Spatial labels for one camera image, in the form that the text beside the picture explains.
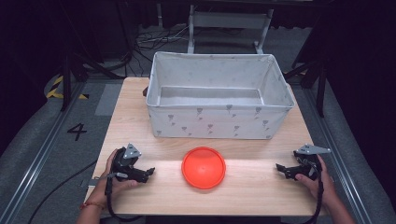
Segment white fabric storage box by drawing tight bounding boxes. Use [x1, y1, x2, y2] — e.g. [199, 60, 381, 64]
[142, 50, 296, 141]

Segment grey cable plug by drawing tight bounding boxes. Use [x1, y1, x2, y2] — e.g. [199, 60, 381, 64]
[92, 172, 129, 182]

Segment red string bracelet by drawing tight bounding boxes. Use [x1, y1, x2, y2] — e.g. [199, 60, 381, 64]
[79, 201, 106, 211]

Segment yellow black hazard tape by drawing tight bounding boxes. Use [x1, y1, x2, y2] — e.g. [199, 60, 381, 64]
[45, 75, 91, 101]

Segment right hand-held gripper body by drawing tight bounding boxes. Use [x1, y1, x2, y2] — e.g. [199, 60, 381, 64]
[293, 143, 332, 181]

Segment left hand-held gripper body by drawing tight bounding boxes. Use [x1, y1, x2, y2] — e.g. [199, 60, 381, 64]
[110, 142, 148, 184]

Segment metal floor rail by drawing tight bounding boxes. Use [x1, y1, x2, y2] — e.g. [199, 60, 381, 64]
[302, 86, 376, 224]
[0, 79, 90, 224]

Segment orange round plastic plate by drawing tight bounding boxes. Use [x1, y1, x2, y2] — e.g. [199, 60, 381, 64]
[181, 146, 227, 190]

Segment bundle of floor cables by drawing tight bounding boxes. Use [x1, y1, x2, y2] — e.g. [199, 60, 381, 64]
[134, 23, 191, 54]

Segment black tripod stand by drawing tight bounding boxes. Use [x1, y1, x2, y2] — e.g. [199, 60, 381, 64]
[59, 46, 134, 113]
[283, 55, 332, 119]

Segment thin black floor cable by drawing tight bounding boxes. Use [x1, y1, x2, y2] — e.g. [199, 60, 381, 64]
[27, 159, 99, 224]

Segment thick black gripper cable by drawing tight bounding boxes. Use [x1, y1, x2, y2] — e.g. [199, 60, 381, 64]
[306, 172, 325, 224]
[105, 175, 143, 223]

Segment grey metal stand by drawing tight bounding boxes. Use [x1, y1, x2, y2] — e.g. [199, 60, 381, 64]
[186, 4, 276, 56]

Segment person's left hand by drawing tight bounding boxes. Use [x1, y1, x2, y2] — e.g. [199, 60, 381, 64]
[88, 147, 140, 206]

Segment person's right hand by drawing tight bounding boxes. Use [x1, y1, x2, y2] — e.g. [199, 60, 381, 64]
[294, 154, 339, 208]

